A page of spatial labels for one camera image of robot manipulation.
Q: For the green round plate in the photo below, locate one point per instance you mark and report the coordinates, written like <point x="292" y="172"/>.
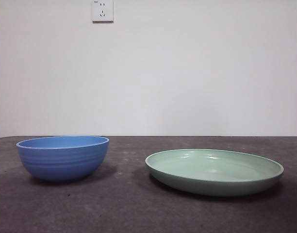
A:
<point x="211" y="184"/>

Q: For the blue ribbed bowl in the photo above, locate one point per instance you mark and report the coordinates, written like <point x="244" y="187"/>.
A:
<point x="61" y="165"/>

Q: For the white wall socket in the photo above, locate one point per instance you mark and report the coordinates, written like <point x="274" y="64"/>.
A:
<point x="102" y="12"/>

